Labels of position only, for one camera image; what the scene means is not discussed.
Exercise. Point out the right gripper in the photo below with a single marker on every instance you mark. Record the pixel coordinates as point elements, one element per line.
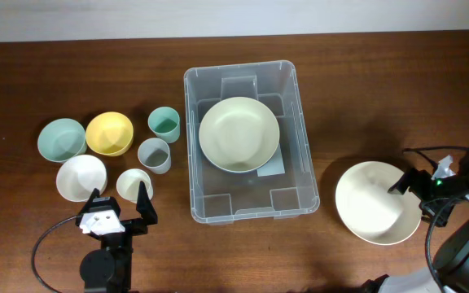
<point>421,177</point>

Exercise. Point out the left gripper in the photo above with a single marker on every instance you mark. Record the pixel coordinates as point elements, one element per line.
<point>147,213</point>

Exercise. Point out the white bowl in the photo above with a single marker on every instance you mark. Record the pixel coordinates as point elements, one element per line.
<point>79,176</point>

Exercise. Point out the grey cup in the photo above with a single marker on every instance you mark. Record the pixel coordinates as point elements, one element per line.
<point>154,154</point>

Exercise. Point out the yellow bowl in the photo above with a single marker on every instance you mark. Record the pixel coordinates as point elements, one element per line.
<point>110,134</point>

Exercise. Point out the mint green bowl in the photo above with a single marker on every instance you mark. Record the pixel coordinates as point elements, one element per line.
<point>61,140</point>

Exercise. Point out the teal green cup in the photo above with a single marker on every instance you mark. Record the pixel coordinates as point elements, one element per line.
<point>164,122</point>

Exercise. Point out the beige plate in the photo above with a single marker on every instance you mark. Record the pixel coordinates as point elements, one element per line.
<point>239,134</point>

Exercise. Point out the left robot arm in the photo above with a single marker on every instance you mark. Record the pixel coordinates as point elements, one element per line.
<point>108,269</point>

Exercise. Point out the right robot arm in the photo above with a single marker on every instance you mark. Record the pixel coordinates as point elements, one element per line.
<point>448,269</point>

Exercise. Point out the cream cup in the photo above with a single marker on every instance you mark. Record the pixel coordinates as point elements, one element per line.
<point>127,184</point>

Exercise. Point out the clear plastic storage bin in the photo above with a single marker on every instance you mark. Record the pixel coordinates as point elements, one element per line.
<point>219,197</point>

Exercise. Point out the white label in bin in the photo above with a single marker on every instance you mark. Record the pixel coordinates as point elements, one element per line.
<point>274,166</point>

